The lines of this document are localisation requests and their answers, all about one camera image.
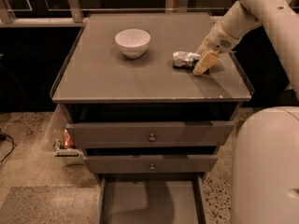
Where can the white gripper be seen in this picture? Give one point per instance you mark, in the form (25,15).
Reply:
(219,41)

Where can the crushed redbull can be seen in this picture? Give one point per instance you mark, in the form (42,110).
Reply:
(185,59)

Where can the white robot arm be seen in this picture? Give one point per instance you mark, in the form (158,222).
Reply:
(266,159)

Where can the top grey drawer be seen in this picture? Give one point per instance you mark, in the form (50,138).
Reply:
(149,134)

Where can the grey drawer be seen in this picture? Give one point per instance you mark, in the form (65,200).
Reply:
(152,199)
(149,134)
(147,161)

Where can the grey drawer cabinet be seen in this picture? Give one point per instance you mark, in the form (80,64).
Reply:
(100,84)

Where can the middle grey drawer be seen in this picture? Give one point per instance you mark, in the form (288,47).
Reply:
(147,161)

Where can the bottom grey drawer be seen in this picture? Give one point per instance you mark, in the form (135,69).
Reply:
(152,199)

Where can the white ceramic bowl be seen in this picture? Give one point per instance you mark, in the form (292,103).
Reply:
(132,43)

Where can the metal window railing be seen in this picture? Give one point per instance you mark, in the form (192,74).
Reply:
(74,6)

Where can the red snack packet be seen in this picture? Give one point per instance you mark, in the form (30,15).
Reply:
(68,143)

